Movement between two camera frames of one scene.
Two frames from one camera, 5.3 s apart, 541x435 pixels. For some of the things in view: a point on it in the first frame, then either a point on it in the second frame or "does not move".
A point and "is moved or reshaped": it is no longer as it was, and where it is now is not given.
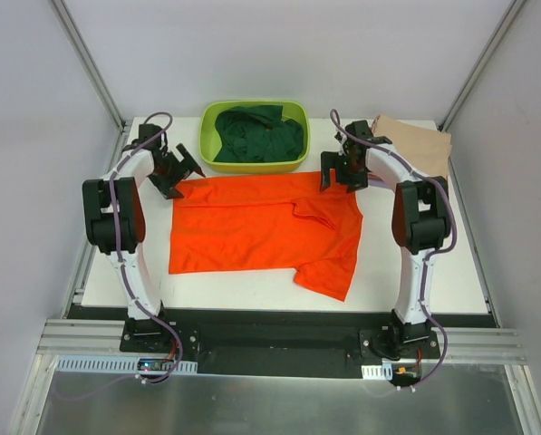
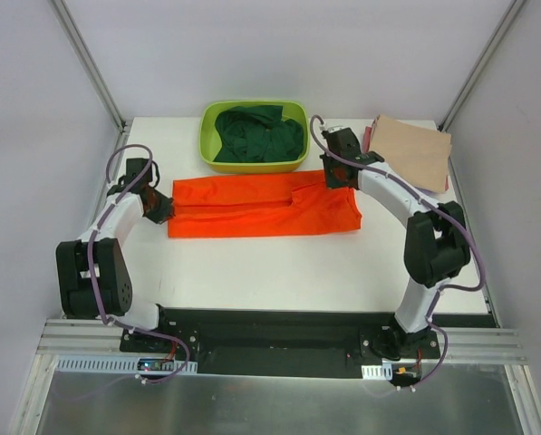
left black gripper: [170, 171] -> [159, 207]
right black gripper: [342, 171] does not move
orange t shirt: [268, 221] is moved or reshaped
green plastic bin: [255, 137] does not move
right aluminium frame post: [505, 22] does not move
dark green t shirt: [257, 133] does not move
